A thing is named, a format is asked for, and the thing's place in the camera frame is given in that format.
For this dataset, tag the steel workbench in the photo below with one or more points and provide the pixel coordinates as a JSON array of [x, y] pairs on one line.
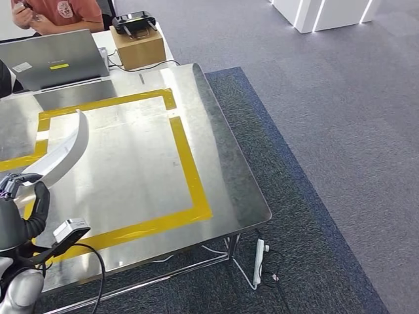
[[147, 173]]

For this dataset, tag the silver laptop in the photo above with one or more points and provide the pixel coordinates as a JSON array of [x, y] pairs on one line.
[[55, 56]]

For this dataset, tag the white power strip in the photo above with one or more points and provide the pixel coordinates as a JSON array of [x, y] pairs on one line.
[[260, 260]]

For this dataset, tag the grey power adapter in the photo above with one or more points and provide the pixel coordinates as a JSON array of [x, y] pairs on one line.
[[104, 54]]

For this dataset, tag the yellow bench marking tape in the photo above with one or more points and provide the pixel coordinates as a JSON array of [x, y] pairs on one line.
[[191, 173]]

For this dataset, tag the brown cardboard box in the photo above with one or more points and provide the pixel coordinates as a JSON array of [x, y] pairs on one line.
[[140, 50]]

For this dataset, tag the white lit display plinth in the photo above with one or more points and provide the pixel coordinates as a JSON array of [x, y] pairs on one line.
[[311, 13]]

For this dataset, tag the black remote controller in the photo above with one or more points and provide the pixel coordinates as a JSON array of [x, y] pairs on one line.
[[134, 21]]

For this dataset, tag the white plastic body part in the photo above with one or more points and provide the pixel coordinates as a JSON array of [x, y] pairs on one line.
[[65, 151]]

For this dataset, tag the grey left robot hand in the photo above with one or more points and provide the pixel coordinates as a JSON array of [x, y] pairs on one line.
[[13, 225]]

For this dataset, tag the person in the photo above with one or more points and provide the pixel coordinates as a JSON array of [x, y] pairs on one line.
[[65, 13]]

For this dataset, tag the black hard case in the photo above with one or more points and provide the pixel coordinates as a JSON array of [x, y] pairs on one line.
[[4, 80]]

